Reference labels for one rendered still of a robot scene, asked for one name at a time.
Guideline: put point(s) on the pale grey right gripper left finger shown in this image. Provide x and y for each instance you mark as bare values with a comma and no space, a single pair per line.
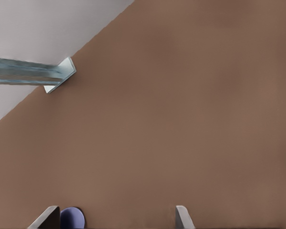
46,218

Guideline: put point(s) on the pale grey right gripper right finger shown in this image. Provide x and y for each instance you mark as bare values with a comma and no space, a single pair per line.
182,218

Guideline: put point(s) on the purple cup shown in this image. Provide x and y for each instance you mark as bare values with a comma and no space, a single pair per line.
72,218

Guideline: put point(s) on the silver frame post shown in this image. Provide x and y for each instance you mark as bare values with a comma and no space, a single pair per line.
26,71

